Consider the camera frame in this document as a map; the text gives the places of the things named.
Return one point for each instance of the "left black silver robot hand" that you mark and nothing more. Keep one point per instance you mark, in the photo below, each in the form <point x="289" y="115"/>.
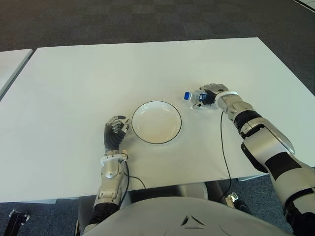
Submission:
<point x="112" y="137"/>

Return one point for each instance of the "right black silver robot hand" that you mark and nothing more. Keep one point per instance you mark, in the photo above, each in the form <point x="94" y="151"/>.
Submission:
<point x="215" y="89"/>

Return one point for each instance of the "clear water bottle blue cap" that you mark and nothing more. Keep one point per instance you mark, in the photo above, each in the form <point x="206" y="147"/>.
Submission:
<point x="194" y="96"/>

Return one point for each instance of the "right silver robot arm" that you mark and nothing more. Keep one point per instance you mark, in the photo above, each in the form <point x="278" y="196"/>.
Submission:
<point x="265" y="147"/>

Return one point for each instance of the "white plate black rim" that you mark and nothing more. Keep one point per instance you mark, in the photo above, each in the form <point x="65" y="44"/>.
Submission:
<point x="156" y="123"/>

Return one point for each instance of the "grey robot torso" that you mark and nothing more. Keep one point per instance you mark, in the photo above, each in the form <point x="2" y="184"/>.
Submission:
<point x="172" y="218"/>

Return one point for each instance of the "neighbouring white table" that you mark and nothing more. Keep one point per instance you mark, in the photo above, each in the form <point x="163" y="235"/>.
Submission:
<point x="9" y="64"/>

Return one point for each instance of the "black wheeled stand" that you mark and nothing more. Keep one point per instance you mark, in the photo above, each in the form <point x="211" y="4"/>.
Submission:
<point x="16" y="220"/>

